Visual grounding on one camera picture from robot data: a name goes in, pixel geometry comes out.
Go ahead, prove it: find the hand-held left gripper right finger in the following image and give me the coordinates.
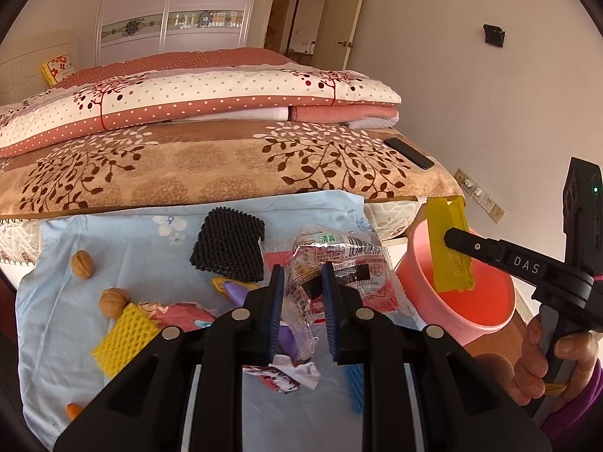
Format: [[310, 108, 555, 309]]
[[321, 261, 552, 452]]

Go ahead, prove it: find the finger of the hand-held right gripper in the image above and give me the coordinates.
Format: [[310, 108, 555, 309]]
[[444, 227, 589, 288]]

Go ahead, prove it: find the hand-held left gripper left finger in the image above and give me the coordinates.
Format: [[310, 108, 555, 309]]
[[54, 264, 286, 452]]

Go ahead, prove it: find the yellow plastic wrapper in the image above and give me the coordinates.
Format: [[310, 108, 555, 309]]
[[426, 198, 476, 293]]

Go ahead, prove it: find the clear printed plastic wrapper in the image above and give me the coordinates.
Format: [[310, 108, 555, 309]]
[[261, 231, 415, 363]]

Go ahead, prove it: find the pink plastic bucket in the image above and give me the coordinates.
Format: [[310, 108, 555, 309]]
[[396, 219, 519, 347]]

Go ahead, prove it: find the red floral wrapper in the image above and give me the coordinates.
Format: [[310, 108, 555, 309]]
[[141, 301, 220, 333]]

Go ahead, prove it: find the yellow foam net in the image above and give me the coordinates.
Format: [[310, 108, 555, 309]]
[[92, 304, 163, 377]]

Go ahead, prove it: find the person's right hand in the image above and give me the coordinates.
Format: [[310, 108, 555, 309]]
[[513, 315, 601, 406]]

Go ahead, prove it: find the crumpled white red paper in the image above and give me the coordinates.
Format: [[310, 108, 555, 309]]
[[242, 355, 321, 394]]

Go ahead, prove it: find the blue foam net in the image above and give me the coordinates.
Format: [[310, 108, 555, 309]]
[[346, 365, 366, 414]]

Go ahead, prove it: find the black foam net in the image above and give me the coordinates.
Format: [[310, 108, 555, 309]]
[[190, 207, 265, 283]]

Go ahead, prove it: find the black smartphone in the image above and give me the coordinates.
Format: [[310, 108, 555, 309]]
[[384, 137, 435, 171]]

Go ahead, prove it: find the light blue cloth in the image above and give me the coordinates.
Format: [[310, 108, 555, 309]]
[[16, 189, 425, 450]]

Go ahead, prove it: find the walnut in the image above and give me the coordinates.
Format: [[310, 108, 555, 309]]
[[99, 288, 131, 319], [72, 251, 96, 279]]

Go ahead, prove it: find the brown leaf-print blanket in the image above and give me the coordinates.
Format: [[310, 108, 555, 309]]
[[0, 118, 465, 221]]

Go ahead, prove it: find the white folded blanket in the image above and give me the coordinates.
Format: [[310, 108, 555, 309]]
[[349, 112, 401, 131]]

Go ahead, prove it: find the red white dotted quilt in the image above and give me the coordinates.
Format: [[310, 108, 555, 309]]
[[0, 49, 402, 158]]

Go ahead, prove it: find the white room door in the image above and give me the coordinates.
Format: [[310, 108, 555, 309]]
[[325, 0, 368, 71]]

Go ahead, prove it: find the white sliding-door wardrobe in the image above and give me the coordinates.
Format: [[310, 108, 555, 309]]
[[94, 0, 262, 67]]

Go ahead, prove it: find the yellow floral pillow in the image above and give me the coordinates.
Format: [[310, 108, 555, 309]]
[[40, 55, 76, 86]]

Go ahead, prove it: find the cream bed headboard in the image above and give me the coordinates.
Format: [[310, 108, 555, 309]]
[[0, 28, 81, 99]]

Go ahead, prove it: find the wall outlet row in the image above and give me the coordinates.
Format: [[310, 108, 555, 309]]
[[455, 168, 505, 223]]

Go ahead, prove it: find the black wall bracket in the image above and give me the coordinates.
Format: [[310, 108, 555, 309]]
[[483, 23, 506, 48]]

